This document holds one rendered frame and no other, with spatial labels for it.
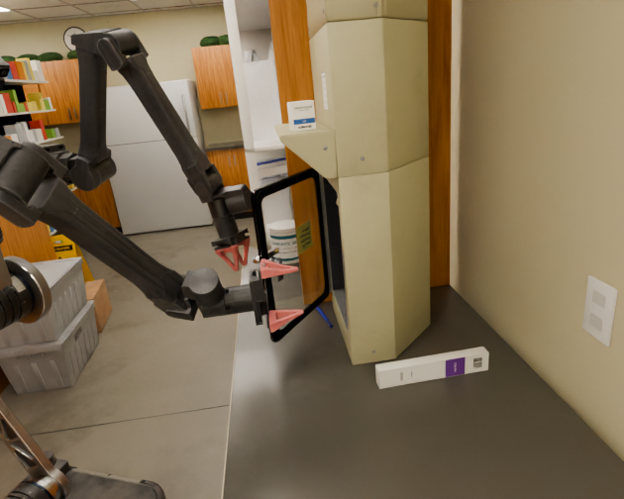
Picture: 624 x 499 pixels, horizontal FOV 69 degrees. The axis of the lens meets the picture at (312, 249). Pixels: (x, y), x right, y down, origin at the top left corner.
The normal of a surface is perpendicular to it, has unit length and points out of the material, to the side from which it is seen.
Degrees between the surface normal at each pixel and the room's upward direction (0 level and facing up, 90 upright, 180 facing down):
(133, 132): 90
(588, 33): 90
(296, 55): 90
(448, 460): 0
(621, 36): 90
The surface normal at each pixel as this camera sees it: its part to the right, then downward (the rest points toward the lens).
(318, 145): 0.11, 0.33
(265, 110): -0.33, 0.29
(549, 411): -0.10, -0.94
